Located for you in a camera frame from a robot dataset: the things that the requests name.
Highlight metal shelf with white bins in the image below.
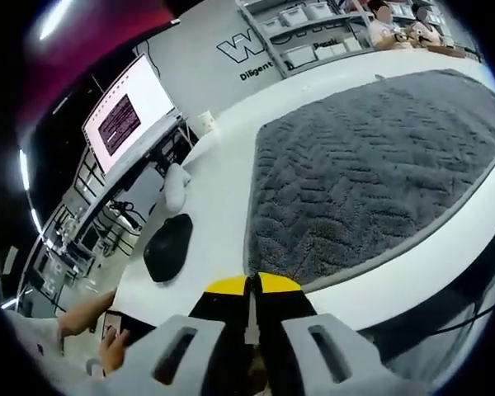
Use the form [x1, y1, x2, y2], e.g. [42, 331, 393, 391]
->
[257, 0, 442, 71]

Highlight grey towel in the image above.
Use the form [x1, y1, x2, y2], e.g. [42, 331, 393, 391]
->
[244, 68, 495, 285]

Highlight black oval pad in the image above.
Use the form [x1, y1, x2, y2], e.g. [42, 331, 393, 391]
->
[143, 213, 194, 284]

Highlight white plush cloth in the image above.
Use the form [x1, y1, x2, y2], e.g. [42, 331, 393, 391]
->
[163, 163, 191, 214]

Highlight person's left hand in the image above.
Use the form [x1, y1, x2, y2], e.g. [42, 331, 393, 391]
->
[251, 348, 273, 395]

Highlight ceiling light strip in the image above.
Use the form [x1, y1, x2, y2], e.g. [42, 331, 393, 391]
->
[18, 150, 30, 191]
[39, 0, 73, 40]

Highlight white paper cup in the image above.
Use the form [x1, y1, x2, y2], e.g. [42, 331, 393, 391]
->
[196, 111, 216, 135]

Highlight open laptop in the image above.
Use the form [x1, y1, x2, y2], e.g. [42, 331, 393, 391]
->
[81, 52, 191, 182]

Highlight black cable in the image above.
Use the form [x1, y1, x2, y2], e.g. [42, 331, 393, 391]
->
[431, 284, 495, 336]

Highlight wooden tray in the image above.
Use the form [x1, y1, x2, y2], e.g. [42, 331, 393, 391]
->
[427, 43, 469, 59]

